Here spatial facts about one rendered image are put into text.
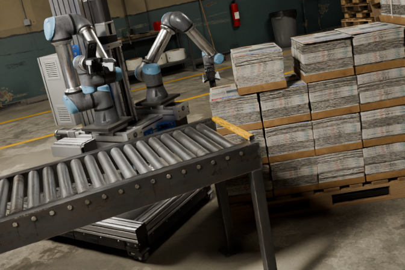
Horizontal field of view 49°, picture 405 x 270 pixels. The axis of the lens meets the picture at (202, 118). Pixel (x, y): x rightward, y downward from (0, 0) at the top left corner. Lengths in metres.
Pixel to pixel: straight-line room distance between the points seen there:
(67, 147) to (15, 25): 6.41
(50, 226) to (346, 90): 1.80
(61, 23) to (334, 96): 1.60
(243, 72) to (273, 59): 0.19
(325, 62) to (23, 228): 1.81
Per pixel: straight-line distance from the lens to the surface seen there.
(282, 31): 9.71
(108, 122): 2.59
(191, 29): 3.07
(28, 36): 8.96
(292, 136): 2.73
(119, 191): 1.75
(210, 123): 2.33
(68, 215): 1.76
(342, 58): 2.69
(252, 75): 2.59
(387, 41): 2.76
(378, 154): 2.91
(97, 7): 2.78
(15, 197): 1.95
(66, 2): 2.84
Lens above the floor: 1.45
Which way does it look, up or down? 16 degrees down
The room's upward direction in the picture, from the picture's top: 11 degrees counter-clockwise
